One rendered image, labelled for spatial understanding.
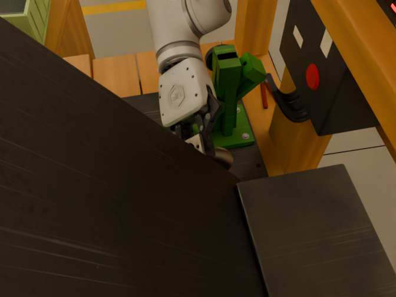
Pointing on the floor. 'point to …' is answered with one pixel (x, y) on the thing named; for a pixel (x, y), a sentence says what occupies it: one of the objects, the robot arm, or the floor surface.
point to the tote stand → (68, 30)
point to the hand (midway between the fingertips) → (198, 148)
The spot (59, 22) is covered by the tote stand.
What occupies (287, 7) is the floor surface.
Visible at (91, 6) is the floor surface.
